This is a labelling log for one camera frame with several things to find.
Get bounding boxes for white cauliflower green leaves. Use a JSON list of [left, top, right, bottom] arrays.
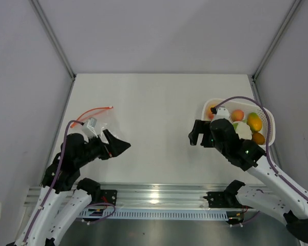
[[233, 121, 252, 140]]

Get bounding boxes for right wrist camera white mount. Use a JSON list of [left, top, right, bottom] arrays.
[[211, 107, 230, 121]]

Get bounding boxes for peach orange red fruit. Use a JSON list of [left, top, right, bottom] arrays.
[[230, 110, 244, 122]]

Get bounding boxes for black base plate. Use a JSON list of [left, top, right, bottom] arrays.
[[91, 190, 118, 205], [203, 191, 239, 208]]

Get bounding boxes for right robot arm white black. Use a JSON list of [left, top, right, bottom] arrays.
[[188, 118, 308, 243]]

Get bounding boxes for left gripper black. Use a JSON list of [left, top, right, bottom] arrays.
[[76, 129, 130, 167]]

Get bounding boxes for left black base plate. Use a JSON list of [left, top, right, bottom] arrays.
[[91, 190, 118, 205]]

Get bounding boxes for round orange brown fruit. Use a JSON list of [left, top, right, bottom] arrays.
[[252, 132, 265, 145]]

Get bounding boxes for mango yellow green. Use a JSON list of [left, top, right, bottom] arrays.
[[246, 112, 262, 132]]

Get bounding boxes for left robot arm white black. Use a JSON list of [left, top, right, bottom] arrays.
[[12, 130, 131, 245]]

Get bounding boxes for aluminium mounting rail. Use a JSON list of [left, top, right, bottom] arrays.
[[24, 182, 273, 209]]

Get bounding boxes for white perforated plastic basket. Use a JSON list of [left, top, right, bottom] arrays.
[[200, 98, 276, 147]]

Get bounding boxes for clear zip bag orange zipper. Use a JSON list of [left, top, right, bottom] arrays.
[[70, 106, 125, 142]]

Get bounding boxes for aluminium frame post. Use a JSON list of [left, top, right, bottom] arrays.
[[29, 0, 75, 80], [251, 0, 305, 80]]

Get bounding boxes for slotted white cable duct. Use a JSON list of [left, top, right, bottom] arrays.
[[78, 209, 228, 221]]

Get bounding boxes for left aluminium frame post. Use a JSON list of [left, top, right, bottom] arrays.
[[29, 0, 75, 80]]

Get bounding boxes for yellow orange fruit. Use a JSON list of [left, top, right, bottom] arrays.
[[207, 105, 215, 120]]

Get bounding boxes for right aluminium frame post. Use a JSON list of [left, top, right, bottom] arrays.
[[251, 0, 305, 80]]

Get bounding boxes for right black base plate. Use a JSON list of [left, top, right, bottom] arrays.
[[203, 191, 239, 208]]

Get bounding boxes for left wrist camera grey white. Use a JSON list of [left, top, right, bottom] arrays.
[[82, 117, 97, 139]]

